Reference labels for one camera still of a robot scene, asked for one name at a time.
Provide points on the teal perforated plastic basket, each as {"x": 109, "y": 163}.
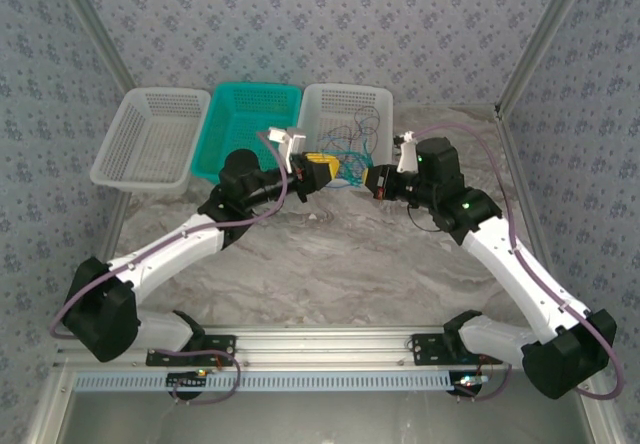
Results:
{"x": 240, "y": 114}

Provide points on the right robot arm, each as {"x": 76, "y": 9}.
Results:
{"x": 525, "y": 284}

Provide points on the aluminium frame post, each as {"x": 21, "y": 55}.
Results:
{"x": 545, "y": 39}
{"x": 95, "y": 29}

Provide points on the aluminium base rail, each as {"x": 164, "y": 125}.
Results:
{"x": 320, "y": 344}

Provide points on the white perforated plastic basket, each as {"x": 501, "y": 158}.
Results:
{"x": 345, "y": 109}
{"x": 150, "y": 139}

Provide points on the small circuit board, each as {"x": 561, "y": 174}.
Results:
{"x": 187, "y": 379}
{"x": 470, "y": 381}

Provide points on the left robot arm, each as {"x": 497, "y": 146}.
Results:
{"x": 165, "y": 251}

